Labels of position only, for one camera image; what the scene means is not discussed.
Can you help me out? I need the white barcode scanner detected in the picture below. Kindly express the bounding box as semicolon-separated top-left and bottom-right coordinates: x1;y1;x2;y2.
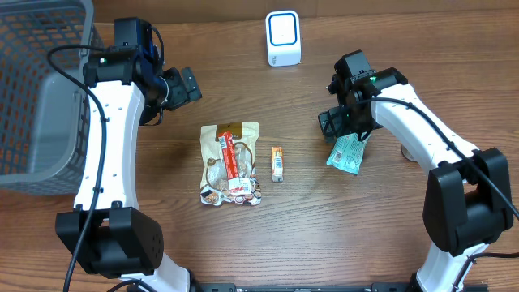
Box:
265;10;302;67

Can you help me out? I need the beige snack pouch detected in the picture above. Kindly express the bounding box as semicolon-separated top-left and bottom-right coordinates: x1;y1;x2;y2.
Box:
200;122;262;206

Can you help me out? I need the grey plastic mesh basket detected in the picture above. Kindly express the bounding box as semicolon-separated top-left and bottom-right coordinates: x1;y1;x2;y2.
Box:
1;0;103;195

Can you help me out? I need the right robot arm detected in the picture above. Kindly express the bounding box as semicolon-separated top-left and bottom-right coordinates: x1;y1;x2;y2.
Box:
318;50;518;291

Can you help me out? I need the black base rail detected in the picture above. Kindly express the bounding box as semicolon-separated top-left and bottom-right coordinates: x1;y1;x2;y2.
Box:
190;282;419;292

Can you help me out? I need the red snack stick packet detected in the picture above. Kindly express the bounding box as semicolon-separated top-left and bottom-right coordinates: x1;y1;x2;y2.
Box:
218;131;251;195

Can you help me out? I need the green lid jar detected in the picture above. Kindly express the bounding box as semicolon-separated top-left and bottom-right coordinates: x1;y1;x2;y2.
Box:
401;145;416;162

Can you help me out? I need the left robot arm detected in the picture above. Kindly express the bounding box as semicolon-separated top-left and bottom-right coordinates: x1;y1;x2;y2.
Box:
55;18;202;292

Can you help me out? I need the teal wet wipes pack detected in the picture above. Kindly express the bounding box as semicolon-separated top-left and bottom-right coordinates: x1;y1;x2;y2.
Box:
326;133;368;175

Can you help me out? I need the orange Kleenex tissue pack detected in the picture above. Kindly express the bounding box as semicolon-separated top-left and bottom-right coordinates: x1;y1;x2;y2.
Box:
271;147;284;183

